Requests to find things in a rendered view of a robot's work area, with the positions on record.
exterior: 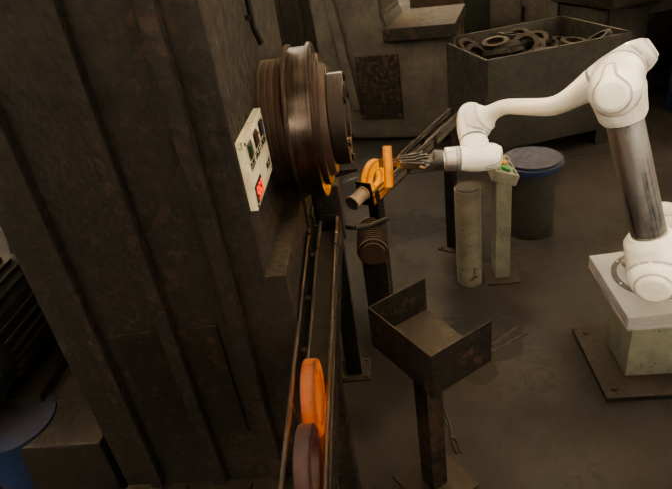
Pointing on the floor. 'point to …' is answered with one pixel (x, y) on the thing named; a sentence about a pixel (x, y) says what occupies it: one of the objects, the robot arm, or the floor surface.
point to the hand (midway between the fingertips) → (388, 162)
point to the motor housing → (374, 260)
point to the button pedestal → (501, 227)
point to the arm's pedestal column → (628, 360)
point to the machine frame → (155, 222)
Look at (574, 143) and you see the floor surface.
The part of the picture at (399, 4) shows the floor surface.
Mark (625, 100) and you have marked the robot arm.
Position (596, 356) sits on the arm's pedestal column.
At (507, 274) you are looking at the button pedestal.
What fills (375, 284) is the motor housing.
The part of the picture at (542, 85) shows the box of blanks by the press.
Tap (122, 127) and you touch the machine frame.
